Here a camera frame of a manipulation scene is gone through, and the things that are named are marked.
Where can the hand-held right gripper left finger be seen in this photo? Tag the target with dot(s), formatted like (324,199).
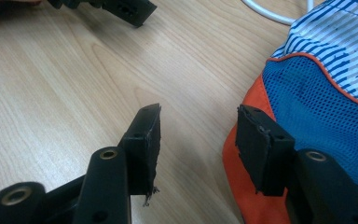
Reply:
(143,149)

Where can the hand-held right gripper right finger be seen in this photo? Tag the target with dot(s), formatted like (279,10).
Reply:
(261,149)

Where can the blue and orange backpack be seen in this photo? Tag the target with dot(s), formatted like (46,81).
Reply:
(310,102)

